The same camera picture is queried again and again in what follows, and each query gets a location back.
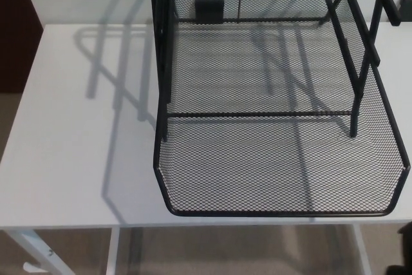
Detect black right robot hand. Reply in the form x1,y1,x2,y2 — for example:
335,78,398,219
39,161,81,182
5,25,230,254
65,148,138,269
386,223,412,275

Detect black mesh file tray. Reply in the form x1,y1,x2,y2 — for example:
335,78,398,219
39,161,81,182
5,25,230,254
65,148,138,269
153,0,412,218

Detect black metal file rack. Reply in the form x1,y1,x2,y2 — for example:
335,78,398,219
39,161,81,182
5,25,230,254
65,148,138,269
148,0,402,142

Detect white desk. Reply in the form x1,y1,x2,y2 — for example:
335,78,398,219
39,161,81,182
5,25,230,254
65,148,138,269
0,20,412,275

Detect white hook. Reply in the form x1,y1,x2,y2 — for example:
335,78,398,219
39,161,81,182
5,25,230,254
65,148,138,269
22,261,40,275

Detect dark red door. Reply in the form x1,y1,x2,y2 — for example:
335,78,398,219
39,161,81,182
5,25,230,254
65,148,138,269
0,0,45,95

